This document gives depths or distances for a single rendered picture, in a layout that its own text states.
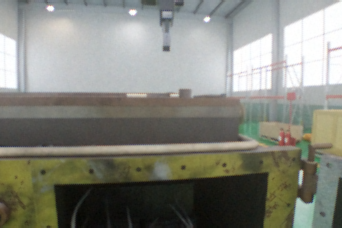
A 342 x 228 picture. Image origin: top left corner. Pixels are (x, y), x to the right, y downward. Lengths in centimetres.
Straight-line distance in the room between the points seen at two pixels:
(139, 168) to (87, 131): 16
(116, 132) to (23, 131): 23
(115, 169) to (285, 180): 44
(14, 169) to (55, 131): 12
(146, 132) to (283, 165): 37
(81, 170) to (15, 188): 15
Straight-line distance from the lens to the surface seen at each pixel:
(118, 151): 42
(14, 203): 53
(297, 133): 697
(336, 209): 61
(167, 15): 63
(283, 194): 60
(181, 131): 49
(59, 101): 51
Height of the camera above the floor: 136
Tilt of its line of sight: 5 degrees down
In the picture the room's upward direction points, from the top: 1 degrees clockwise
